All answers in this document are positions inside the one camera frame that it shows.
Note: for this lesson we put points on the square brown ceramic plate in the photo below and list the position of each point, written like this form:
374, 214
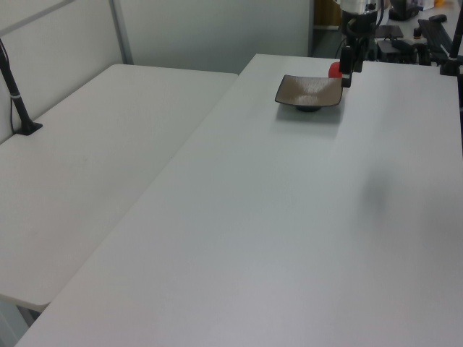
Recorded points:
307, 92

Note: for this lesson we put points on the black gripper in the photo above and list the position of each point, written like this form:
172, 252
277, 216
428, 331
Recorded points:
361, 25

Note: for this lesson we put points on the black flat pad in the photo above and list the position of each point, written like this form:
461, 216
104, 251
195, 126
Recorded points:
390, 31

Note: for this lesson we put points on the black desk device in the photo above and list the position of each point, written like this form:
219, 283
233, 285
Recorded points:
401, 50

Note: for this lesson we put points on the black keyboard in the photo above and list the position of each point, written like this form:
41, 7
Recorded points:
436, 32

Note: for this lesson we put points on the red apple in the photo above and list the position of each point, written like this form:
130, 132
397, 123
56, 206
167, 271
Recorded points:
334, 70

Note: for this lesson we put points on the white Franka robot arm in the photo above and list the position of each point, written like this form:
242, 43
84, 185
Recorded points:
358, 5

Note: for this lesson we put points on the black camera stand with band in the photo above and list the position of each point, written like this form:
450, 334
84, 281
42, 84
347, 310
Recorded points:
16, 97

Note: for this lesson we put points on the grey partition frame post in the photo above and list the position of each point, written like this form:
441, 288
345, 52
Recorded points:
121, 30

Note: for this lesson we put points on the black computer mouse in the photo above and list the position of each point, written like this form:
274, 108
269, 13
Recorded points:
437, 18

